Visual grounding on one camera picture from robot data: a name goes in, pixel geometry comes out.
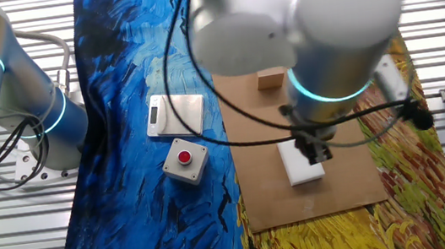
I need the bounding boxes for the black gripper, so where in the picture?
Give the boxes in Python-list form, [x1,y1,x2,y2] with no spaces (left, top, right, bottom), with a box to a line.
[291,126,335,169]

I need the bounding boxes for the white sponge block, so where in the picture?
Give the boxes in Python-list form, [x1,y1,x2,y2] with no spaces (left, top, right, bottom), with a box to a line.
[275,135,328,188]

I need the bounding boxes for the brown cardboard sheet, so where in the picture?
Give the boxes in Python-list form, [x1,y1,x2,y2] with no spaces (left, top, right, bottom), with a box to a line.
[210,53,391,237]

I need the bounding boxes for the grey box red button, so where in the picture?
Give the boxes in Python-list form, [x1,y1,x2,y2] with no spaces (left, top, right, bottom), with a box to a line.
[158,133,214,190]

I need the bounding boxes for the silver kitchen scale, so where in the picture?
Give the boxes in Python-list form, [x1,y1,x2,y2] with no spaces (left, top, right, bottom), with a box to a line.
[142,88,209,143]

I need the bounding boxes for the blue yellow painted tablecloth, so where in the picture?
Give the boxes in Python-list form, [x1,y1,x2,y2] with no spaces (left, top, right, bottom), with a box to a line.
[24,0,445,249]

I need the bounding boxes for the silver robot mounting plate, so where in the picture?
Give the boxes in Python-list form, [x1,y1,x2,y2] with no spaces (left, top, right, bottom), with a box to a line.
[9,133,82,187]

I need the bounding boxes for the thin grey cable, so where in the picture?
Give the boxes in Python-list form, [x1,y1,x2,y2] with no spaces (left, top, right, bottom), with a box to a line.
[310,32,425,151]

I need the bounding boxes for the thin black cable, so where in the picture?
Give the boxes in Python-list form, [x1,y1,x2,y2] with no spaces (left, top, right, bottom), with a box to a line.
[154,0,297,157]
[182,0,414,144]

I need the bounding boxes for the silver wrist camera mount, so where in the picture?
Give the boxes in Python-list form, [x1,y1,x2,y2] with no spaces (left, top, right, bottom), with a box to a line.
[370,51,411,106]

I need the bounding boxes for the black round cable wrap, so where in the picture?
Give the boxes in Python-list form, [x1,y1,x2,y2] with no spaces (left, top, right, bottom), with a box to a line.
[398,98,437,134]

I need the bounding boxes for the grey hose metal connector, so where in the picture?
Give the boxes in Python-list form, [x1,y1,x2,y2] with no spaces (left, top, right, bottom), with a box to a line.
[13,24,77,103]

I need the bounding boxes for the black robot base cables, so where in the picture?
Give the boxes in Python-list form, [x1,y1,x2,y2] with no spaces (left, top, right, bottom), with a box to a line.
[0,114,55,191]

